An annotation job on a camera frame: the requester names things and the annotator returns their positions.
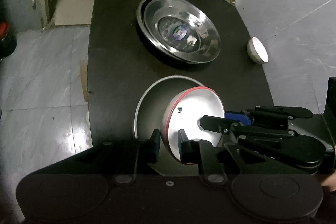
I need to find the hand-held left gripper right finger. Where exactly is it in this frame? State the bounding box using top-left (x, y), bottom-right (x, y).
top-left (178, 129), bottom-right (268, 184)

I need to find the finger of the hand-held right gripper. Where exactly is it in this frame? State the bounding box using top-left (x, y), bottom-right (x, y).
top-left (225, 105), bottom-right (314, 130)
top-left (199, 115), bottom-right (299, 139)

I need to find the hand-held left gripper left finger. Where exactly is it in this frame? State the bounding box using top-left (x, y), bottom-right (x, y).
top-left (102, 129), bottom-right (161, 184)

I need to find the white bowl with red rim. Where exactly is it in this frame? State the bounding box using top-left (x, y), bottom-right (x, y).
top-left (161, 86), bottom-right (226, 165)

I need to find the steel bowl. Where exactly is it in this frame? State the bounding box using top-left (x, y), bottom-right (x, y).
top-left (134, 76), bottom-right (210, 176)

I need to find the plain white bowl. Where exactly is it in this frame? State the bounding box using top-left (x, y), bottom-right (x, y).
top-left (247, 37), bottom-right (269, 64)

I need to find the small steel plate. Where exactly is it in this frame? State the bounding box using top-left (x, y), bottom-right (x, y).
top-left (143, 0), bottom-right (221, 65)

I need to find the large steel plate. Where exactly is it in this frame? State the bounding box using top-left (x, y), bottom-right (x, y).
top-left (136, 0), bottom-right (210, 65)

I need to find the person's right hand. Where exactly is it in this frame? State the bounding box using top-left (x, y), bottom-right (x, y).
top-left (321, 174), bottom-right (336, 192)

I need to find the bottle with red cap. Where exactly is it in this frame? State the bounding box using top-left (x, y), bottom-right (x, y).
top-left (0, 22), bottom-right (18, 57)

